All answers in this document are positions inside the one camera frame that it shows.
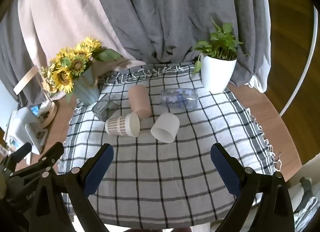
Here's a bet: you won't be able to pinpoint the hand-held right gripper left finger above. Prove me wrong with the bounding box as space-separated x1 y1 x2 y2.
31 143 115 232

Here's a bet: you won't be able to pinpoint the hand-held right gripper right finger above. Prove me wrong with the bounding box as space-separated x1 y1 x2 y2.
210 143 295 232

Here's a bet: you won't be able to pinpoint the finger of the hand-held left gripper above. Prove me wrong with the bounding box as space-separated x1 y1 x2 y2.
37 142 65 174
9 143 32 170

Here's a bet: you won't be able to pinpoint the patterned paper cup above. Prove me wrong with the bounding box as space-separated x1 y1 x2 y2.
105 112 140 138

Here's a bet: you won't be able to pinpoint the grey square glass cup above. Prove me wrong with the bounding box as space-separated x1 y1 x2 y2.
92 93 121 122

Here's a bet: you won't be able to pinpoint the white frosted cup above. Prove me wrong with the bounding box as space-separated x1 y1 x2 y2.
150 112 180 144

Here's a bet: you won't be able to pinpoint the pink cup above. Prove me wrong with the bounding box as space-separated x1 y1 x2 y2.
128 84 151 119

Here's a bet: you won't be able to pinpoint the white box device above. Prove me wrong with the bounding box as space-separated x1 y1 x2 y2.
3 107 49 155

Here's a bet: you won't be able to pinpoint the round wooden stand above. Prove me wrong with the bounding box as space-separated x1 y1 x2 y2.
37 101 58 125

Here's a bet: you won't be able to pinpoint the checked tablecloth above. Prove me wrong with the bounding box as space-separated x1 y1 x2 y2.
58 63 283 228

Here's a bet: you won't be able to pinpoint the blue-green ribbed vase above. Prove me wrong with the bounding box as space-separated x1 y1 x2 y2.
72 68 101 105

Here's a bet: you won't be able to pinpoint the beige dried flowers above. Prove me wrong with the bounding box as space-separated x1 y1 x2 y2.
39 58 59 95

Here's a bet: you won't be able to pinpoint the grey object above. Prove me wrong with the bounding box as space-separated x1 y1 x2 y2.
299 176 313 208

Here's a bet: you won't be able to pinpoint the clear glass with blue print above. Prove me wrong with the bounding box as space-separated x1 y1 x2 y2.
159 88 199 110

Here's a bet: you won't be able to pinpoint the light crumpled cloth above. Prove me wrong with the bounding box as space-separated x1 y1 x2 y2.
293 195 320 225

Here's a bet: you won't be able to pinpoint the white cloth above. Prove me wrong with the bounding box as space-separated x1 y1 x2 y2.
247 72 268 94

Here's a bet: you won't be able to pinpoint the sunflower bouquet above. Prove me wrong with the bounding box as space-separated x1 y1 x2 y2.
49 37 123 95

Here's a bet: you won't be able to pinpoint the white ribbed plant pot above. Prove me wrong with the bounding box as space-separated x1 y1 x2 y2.
201 54 238 92

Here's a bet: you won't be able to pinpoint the green potted plant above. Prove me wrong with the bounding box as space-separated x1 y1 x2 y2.
191 18 245 75

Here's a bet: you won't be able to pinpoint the white curved tube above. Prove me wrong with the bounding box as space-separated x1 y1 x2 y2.
279 4 319 117

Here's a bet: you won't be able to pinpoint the pink curtain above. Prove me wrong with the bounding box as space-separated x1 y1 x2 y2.
17 0 146 79

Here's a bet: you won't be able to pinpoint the grey curtain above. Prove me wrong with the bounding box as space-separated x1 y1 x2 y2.
0 0 272 104

